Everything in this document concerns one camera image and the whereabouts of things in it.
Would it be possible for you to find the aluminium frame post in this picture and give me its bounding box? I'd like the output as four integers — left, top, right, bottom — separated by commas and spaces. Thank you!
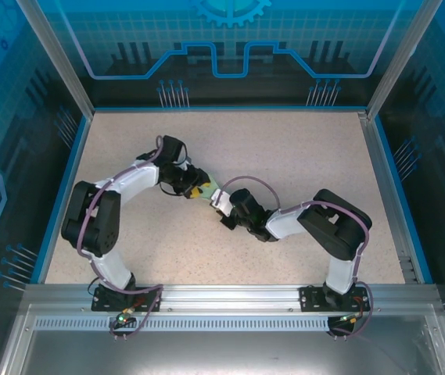
15, 0, 96, 118
364, 0, 444, 120

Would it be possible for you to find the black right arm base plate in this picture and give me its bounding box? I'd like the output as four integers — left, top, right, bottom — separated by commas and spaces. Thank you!
299, 284, 368, 313

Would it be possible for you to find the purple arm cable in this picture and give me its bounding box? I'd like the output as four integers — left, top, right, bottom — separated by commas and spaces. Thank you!
218, 175, 378, 340
77, 134, 168, 341

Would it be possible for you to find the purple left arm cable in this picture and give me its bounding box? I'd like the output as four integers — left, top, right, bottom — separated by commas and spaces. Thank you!
77, 134, 168, 341

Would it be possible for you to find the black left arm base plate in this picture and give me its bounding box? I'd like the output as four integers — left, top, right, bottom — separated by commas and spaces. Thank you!
91, 284, 164, 313

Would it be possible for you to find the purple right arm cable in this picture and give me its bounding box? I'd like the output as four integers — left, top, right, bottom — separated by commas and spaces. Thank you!
218, 175, 378, 340

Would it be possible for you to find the aluminium mounting rail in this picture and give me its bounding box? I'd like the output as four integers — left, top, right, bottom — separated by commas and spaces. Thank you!
22, 284, 439, 309

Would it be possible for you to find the light green paper sheet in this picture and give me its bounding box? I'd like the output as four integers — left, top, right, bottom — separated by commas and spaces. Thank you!
198, 177, 223, 202

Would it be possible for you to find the slotted aluminium strip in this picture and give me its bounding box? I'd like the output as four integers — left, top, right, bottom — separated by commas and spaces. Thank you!
33, 318, 422, 330

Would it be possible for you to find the aluminium side rail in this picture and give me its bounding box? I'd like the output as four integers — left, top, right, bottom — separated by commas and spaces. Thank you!
357, 111, 421, 284

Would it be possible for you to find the green-lit cable connector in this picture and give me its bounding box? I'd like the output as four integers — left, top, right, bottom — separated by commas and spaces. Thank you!
113, 310, 136, 328
337, 312, 364, 326

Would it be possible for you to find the blue printed gear panel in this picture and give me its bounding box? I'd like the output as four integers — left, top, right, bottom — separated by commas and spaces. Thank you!
36, 0, 426, 109

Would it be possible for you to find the blue printed side panel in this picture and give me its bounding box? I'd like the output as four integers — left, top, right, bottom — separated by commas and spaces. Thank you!
0, 0, 90, 375
376, 0, 445, 375

